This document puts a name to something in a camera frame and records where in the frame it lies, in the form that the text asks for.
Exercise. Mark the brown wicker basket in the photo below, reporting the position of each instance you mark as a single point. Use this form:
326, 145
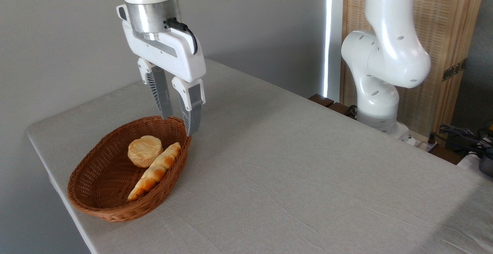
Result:
96, 184

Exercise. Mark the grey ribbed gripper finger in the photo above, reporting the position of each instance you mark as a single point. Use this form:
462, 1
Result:
161, 92
193, 111

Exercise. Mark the dark grey device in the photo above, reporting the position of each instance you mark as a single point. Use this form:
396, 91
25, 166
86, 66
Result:
487, 165

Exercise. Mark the white Franka Panda arm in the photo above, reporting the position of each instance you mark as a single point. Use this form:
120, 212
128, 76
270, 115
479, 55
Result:
389, 53

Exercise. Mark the metal screen hinge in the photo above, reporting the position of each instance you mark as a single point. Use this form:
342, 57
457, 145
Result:
454, 69

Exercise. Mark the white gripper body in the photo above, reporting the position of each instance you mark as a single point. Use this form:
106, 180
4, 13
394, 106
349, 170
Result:
181, 59

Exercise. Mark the white power strip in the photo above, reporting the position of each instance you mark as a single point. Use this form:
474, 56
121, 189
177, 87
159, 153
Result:
421, 143

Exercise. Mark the round pale bread bun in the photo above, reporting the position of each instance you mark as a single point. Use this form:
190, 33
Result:
143, 150

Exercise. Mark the grey tablecloth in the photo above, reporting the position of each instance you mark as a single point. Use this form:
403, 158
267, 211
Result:
308, 177

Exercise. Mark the dark brown wooden block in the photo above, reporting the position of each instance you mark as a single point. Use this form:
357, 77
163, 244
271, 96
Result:
321, 100

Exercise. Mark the wooden bamboo folding screen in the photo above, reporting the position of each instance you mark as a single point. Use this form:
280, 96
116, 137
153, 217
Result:
443, 15

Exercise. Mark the braided golden bread loaf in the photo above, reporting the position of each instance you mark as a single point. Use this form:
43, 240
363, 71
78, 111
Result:
154, 173

